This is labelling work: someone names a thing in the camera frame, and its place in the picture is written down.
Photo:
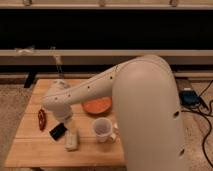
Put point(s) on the wooden table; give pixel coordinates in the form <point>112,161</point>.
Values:
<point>34,148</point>

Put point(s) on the orange plate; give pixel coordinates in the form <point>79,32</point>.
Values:
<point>97,106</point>

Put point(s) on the red ring-shaped toy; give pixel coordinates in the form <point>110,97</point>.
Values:
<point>41,119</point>

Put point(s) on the white plastic cup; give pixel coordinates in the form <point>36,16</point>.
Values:
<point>103,130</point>

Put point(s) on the black metal stand leg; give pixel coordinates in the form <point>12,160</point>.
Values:
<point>30,79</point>

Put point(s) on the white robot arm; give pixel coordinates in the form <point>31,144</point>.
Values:
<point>145,99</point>

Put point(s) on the blue power adapter box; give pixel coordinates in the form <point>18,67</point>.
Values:
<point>189,97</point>

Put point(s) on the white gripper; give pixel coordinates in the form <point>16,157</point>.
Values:
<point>71,136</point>

